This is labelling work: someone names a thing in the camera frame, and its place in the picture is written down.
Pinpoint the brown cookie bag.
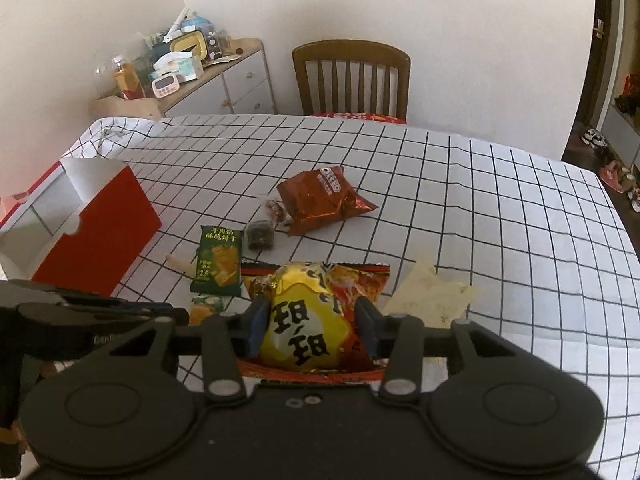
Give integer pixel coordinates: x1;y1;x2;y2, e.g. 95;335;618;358
276;165;379;237

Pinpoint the soft tissue pack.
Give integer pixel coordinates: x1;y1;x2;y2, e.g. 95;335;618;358
152;52;205;84

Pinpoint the orange and green snack packet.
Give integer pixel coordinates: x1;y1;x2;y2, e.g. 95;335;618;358
189;294;224;326

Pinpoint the green cracker packet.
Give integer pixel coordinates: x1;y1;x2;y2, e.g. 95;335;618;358
190;225;244;295

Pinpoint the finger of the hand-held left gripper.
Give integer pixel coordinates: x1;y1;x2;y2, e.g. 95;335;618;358
54;296;151;312
74;306;190;327

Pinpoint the small dark purple snack packet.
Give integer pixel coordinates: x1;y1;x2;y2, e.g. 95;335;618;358
244;220;279;252

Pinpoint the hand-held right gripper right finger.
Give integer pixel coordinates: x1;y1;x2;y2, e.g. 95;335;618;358
354;296;506;405

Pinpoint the pile of shoes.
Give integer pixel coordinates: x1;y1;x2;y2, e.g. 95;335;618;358
579;127;640;213

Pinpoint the white and blue toy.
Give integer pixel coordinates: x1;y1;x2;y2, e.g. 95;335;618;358
160;7;217;44

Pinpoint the yellow and red snack bag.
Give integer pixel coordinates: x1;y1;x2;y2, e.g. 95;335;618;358
241;259;392;377

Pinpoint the beige paper sachet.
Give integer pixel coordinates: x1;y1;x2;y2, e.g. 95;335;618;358
399;252;440;306
384;275;484;330

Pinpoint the clear jar with orange snacks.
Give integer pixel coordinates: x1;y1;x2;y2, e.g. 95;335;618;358
111;55;147;101

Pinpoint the white drawer cabinet wooden top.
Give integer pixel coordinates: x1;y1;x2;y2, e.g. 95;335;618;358
159;37;279;120

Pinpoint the black grid white tablecloth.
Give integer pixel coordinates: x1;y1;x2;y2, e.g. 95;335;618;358
59;114;640;466

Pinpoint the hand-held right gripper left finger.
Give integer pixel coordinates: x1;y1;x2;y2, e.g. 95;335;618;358
100;296;272;404

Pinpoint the white digital timer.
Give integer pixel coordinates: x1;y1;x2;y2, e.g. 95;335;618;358
150;74;182;99

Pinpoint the red cardboard box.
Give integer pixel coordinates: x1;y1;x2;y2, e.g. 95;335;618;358
0;156;162;297

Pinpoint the small orange candy packet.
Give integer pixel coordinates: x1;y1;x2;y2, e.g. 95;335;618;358
260;198;289;222

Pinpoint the red seat cushion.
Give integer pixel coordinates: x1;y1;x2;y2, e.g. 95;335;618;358
309;111;407;125

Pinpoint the brown wooden chair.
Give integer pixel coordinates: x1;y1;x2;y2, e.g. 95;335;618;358
292;40;412;124

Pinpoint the dark wooden door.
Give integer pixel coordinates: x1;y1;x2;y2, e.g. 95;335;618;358
561;0;628;162

